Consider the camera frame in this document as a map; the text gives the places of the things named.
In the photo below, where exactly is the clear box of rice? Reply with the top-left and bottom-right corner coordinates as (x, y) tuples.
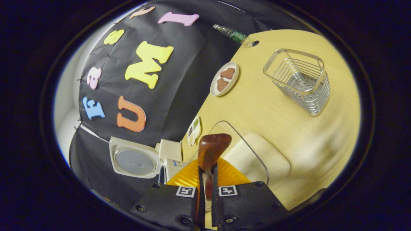
(189, 120), (291, 193)

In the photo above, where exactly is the clear plastic water bottle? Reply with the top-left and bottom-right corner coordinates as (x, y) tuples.
(212, 24), (253, 46)

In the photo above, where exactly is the brown meat piece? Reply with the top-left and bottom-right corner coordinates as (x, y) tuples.
(216, 78), (230, 93)
(220, 67), (236, 80)

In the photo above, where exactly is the round white plate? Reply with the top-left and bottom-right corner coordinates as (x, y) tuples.
(210, 62), (240, 97)

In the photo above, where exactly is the white divided grain dish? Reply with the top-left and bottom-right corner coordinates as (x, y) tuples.
(187, 116), (202, 147)

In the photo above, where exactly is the metal wire chopstick holder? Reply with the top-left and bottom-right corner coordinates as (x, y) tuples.
(263, 48), (331, 117)

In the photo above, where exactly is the white rice cooker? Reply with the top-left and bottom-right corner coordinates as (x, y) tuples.
(109, 136), (189, 185)

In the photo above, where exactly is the brown wooden spoon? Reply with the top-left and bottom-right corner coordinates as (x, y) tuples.
(197, 133), (232, 201)

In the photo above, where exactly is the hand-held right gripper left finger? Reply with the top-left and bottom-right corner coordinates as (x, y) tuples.
(130, 158), (206, 231)

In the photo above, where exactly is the white toaster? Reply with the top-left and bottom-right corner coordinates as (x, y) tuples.
(155, 139), (183, 162)

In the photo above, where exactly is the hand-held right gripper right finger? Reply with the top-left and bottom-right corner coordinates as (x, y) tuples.
(211, 157), (288, 230)

